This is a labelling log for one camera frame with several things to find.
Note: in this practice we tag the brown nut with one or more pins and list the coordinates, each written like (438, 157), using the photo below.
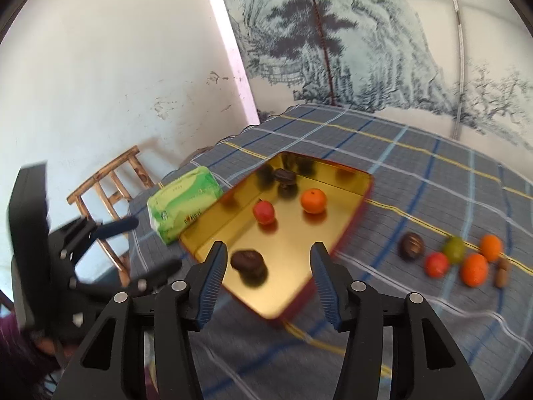
(500, 278)

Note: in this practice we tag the green round fruit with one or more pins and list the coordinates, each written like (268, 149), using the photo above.
(454, 249)

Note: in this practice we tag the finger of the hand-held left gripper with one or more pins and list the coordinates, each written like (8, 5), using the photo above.
(120, 226)
(162, 271)

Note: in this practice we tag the large red tomato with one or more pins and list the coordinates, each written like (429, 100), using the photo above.
(436, 265)

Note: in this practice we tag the green tissue pack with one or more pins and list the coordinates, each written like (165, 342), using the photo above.
(183, 200)

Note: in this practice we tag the landscape wall painting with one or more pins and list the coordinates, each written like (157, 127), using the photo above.
(374, 50)

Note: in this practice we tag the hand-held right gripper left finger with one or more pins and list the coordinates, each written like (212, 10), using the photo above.
(213, 275)

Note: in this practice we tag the wooden chair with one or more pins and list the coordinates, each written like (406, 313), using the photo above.
(104, 173)

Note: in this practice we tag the orange tangerine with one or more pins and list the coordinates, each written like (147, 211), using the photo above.
(474, 269)
(491, 246)
(313, 201)

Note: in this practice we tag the gold metal tin tray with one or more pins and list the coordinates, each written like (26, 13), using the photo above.
(291, 250)

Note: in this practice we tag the small red tomato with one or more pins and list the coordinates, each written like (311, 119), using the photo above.
(264, 211)

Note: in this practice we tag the dark brown mangosteen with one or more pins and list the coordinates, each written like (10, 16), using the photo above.
(285, 176)
(248, 261)
(411, 246)

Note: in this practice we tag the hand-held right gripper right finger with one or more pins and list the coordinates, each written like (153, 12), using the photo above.
(322, 277)

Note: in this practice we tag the metal wall pipe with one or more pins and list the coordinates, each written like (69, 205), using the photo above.
(460, 50)

